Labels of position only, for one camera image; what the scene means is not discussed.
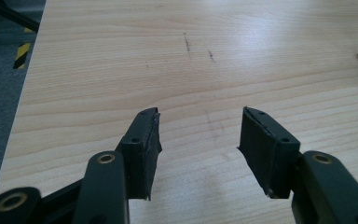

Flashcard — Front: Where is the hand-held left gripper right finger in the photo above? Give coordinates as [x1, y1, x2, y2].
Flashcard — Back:
[237, 105, 302, 200]

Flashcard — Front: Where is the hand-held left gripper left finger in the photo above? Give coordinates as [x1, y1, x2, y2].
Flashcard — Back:
[115, 106, 163, 201]

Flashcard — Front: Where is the yellow black hazard tape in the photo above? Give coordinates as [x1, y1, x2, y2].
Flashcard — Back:
[12, 27, 35, 70]

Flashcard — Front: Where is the black metal stand bar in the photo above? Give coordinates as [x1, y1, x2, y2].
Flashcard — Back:
[0, 0, 41, 34]

